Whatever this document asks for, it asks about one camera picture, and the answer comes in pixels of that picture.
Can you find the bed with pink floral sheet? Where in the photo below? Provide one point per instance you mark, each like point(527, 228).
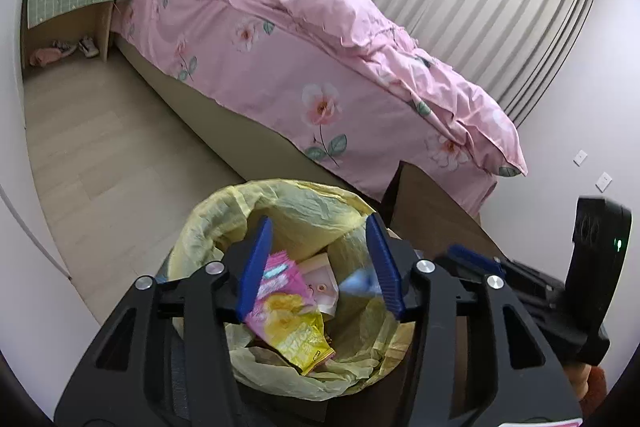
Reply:
point(260, 72)

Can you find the trash bin with yellow bag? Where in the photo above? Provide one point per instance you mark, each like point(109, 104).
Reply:
point(310, 212)

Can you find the beige pleated curtain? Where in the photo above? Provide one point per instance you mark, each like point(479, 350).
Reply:
point(475, 7)

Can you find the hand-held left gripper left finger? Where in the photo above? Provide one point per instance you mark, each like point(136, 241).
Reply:
point(255, 267)

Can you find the wooden bedside table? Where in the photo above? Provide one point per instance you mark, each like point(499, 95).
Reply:
point(107, 32)

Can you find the white carton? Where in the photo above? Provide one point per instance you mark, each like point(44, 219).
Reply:
point(320, 282)

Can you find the blue paper packet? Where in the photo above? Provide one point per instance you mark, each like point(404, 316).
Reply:
point(360, 282)

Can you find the pink yellow chip packet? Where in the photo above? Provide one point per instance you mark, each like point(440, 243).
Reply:
point(300, 337)

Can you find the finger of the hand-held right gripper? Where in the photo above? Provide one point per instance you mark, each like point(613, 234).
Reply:
point(475, 257)

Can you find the pink wrapper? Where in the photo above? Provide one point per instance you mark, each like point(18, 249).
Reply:
point(285, 277)

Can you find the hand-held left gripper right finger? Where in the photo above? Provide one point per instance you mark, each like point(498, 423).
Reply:
point(385, 267)

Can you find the person's right forearm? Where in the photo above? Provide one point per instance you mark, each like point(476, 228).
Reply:
point(582, 382)

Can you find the pink floral duvet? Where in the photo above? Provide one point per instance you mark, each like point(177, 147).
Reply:
point(350, 22)

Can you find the white wall switch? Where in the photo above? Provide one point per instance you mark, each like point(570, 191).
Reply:
point(603, 182)
point(580, 157)

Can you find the white sneaker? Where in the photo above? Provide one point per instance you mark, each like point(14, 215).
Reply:
point(63, 45)
point(89, 47)

